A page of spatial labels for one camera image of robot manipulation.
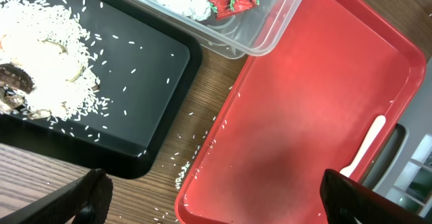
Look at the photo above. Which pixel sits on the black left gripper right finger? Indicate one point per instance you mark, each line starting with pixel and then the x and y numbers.
pixel 346 201

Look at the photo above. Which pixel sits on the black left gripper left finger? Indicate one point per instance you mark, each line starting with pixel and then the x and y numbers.
pixel 85 200

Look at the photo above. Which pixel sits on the white plastic fork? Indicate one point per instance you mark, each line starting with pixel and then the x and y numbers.
pixel 370 136

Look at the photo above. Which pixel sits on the grey dishwasher rack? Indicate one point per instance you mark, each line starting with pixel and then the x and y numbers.
pixel 402 171

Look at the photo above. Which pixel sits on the clear plastic waste bin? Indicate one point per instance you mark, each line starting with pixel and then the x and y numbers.
pixel 254 32

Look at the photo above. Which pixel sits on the red serving tray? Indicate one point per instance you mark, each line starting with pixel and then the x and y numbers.
pixel 301 109

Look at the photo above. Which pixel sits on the brown food scraps pile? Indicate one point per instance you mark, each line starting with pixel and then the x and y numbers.
pixel 15 82

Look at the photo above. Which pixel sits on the black plastic tray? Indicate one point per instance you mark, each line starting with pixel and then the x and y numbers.
pixel 146 67

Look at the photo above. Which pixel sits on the pile of white rice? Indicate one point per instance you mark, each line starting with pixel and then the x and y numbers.
pixel 47 44

